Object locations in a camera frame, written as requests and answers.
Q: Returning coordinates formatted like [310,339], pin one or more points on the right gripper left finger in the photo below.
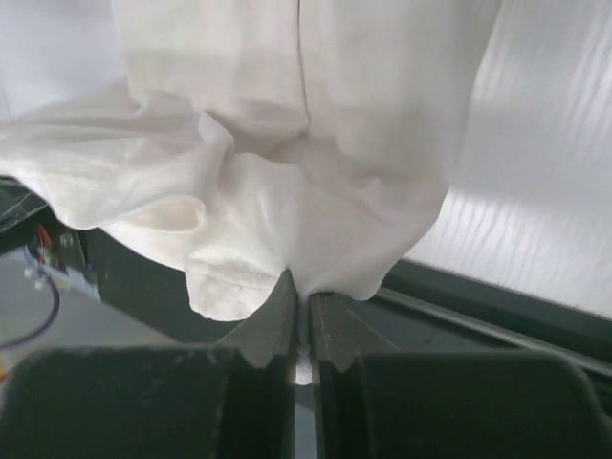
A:
[234,398]

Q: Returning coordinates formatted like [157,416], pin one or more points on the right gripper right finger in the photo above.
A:
[373,400]

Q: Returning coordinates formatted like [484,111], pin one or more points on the white and green t-shirt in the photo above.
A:
[236,140]

